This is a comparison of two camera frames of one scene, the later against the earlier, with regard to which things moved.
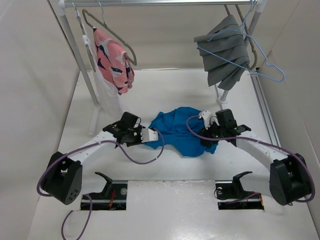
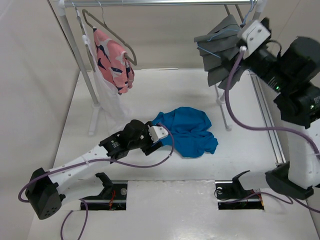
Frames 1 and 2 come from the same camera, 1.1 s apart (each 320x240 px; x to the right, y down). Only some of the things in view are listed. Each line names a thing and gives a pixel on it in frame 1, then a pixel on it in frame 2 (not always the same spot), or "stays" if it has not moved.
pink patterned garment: (113, 62) stays
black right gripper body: (214, 130) to (266, 63)
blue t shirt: (173, 125) stays
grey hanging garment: (223, 53) stays
